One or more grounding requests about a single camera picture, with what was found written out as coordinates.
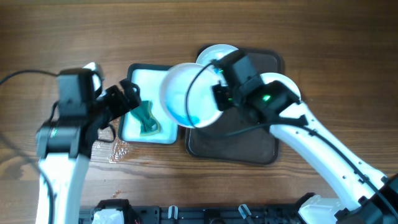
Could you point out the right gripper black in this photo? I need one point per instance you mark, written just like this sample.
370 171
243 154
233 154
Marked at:
224 103

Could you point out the brown plastic serving tray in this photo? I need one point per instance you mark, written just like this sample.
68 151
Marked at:
257 147

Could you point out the white plate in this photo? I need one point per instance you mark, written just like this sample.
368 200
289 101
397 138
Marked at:
214 52
186 95
271 77

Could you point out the green yellow sponge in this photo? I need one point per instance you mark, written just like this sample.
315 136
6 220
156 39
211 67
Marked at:
149 125

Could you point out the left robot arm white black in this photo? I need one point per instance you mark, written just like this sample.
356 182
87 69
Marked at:
64 144

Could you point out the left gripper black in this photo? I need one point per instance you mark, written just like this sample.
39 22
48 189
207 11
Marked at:
124 104

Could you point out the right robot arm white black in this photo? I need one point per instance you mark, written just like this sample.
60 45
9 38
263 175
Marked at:
273 101

